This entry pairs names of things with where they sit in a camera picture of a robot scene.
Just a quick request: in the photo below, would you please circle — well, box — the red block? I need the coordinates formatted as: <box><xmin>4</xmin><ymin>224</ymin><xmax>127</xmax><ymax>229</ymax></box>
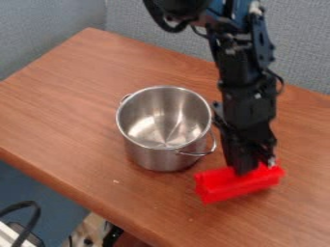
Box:
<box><xmin>195</xmin><ymin>164</ymin><xmax>285</xmax><ymax>204</ymax></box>

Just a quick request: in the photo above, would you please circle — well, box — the black cable loop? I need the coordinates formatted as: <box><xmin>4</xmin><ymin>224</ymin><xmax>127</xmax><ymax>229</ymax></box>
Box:
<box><xmin>0</xmin><ymin>200</ymin><xmax>43</xmax><ymax>247</ymax></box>

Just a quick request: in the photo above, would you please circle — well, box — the stainless steel pot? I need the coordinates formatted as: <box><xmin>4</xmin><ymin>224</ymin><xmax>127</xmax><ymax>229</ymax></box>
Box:
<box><xmin>117</xmin><ymin>86</ymin><xmax>217</xmax><ymax>172</ymax></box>

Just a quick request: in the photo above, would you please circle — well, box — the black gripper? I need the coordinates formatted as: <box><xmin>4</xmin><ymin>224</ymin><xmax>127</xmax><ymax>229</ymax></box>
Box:
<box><xmin>217</xmin><ymin>78</ymin><xmax>277</xmax><ymax>176</ymax></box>

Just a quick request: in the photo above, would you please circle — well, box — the beige clutter under table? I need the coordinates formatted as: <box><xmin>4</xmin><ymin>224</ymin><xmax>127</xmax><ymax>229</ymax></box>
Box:
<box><xmin>63</xmin><ymin>213</ymin><xmax>125</xmax><ymax>247</ymax></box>

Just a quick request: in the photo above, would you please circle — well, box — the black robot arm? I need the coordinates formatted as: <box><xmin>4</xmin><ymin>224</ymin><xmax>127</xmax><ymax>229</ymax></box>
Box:
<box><xmin>142</xmin><ymin>0</ymin><xmax>284</xmax><ymax>176</ymax></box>

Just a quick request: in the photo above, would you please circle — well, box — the white box under table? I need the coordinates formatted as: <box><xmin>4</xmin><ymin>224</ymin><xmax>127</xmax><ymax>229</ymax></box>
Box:
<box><xmin>0</xmin><ymin>221</ymin><xmax>46</xmax><ymax>247</ymax></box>

